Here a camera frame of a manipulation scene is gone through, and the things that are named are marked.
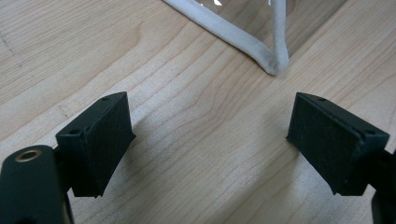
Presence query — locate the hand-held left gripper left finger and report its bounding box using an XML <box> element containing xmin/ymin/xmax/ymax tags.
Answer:
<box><xmin>54</xmin><ymin>91</ymin><xmax>137</xmax><ymax>199</ymax></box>

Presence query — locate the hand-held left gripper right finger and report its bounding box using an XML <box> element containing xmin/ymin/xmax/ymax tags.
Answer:
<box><xmin>286</xmin><ymin>91</ymin><xmax>390</xmax><ymax>197</ymax></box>

